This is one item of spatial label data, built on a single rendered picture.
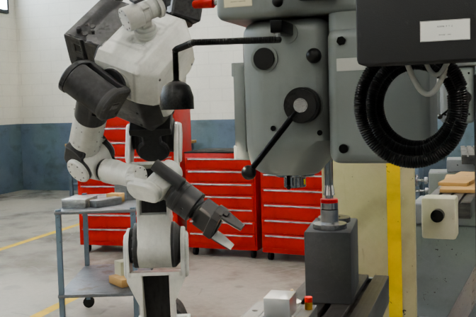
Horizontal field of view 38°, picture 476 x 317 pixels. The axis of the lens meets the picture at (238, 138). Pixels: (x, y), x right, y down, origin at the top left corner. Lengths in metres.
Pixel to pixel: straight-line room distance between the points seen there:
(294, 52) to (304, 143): 0.18
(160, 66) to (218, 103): 9.30
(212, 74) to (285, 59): 9.85
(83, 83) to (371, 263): 1.87
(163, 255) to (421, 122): 1.09
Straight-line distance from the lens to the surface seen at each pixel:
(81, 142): 1.95
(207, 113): 11.24
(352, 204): 3.23
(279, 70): 1.38
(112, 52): 1.89
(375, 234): 3.24
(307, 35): 1.37
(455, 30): 1.06
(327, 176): 1.82
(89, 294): 4.45
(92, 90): 1.80
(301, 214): 6.19
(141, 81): 1.86
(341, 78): 1.33
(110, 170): 1.98
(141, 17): 1.85
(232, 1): 1.40
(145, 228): 2.15
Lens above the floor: 1.46
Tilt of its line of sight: 3 degrees down
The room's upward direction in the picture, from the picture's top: 2 degrees counter-clockwise
